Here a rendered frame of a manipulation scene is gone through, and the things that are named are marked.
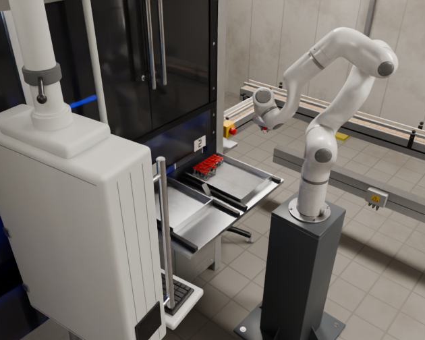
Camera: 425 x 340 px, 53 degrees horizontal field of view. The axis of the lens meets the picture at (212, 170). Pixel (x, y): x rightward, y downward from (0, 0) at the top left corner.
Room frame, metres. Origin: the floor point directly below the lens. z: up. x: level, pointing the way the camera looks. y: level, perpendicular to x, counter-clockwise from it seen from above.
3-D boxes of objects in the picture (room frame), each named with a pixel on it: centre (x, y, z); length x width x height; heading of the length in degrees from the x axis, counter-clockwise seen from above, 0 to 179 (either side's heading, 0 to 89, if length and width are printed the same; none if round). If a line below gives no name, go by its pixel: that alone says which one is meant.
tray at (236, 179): (1.75, -0.08, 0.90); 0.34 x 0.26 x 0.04; 51
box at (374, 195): (2.13, -1.03, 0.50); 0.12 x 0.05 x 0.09; 51
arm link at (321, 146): (1.51, -0.44, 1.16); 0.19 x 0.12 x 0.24; 173
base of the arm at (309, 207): (1.54, -0.45, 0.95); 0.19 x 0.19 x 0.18
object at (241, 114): (2.40, -0.14, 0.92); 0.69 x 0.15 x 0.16; 141
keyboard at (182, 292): (1.15, 0.27, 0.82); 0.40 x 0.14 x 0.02; 58
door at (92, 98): (1.47, 0.41, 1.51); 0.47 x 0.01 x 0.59; 141
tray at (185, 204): (1.55, 0.21, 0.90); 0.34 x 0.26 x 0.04; 51
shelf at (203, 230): (1.64, 0.05, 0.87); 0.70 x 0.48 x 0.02; 141
